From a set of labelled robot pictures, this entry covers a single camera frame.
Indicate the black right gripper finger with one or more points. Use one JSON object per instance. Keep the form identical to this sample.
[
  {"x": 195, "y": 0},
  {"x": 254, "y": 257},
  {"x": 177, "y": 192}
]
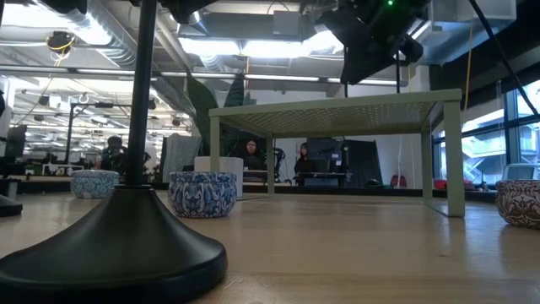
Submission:
[
  {"x": 367, "y": 55},
  {"x": 412, "y": 50}
]

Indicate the black taper candle holder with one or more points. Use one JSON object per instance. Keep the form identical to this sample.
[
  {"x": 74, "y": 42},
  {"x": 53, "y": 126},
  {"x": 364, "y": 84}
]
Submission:
[
  {"x": 397, "y": 76},
  {"x": 8, "y": 207},
  {"x": 114, "y": 245},
  {"x": 346, "y": 90}
]

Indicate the brown patterned candle tin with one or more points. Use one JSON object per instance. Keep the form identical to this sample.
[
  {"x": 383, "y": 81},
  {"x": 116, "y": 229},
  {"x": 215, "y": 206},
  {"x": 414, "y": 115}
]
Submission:
[{"x": 521, "y": 204}]

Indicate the light blue candle tin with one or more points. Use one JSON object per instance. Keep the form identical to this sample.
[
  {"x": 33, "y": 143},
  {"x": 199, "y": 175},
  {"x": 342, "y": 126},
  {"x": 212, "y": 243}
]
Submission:
[{"x": 90, "y": 185}]

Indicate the black background robot arm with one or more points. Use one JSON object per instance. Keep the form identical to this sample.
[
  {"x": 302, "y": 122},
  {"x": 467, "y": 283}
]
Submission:
[{"x": 278, "y": 162}]

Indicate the green perforated metal shelf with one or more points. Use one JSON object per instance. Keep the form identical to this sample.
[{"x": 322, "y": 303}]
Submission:
[{"x": 337, "y": 103}]

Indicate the fluorescent ceiling light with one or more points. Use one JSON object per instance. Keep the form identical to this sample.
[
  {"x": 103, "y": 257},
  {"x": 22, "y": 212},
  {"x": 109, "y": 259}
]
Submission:
[{"x": 270, "y": 48}]

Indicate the dark computer monitor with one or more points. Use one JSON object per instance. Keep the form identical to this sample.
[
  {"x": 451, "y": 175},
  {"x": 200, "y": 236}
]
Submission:
[{"x": 325, "y": 150}]

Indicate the black standing panel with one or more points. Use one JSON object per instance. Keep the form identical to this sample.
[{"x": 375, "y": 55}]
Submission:
[{"x": 363, "y": 164}]

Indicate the person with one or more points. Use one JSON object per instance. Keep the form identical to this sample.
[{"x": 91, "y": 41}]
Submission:
[
  {"x": 114, "y": 158},
  {"x": 303, "y": 162},
  {"x": 252, "y": 158}
]

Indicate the red chair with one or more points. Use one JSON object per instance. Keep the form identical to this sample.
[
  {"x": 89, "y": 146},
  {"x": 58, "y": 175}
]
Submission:
[{"x": 398, "y": 181}]

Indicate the dark background desk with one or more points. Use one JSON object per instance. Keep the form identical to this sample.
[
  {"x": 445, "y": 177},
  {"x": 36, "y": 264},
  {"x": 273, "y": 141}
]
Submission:
[{"x": 320, "y": 180}]

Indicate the grey fabric covered chair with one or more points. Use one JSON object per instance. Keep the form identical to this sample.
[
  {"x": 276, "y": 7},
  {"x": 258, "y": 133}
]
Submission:
[{"x": 179, "y": 154}]

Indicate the white office chair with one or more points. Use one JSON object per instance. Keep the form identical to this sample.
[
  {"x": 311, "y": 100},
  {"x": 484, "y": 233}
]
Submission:
[{"x": 521, "y": 172}]

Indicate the green plant in white pot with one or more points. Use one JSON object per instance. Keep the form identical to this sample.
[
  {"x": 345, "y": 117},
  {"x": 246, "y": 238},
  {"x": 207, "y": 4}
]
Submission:
[{"x": 231, "y": 173}]

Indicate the black computer monitor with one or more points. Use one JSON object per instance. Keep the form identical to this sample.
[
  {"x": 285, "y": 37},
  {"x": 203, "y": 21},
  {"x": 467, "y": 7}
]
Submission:
[{"x": 16, "y": 141}]

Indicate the black metal stand frame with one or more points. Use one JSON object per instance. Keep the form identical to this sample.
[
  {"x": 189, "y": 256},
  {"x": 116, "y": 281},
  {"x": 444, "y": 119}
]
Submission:
[{"x": 103, "y": 105}]

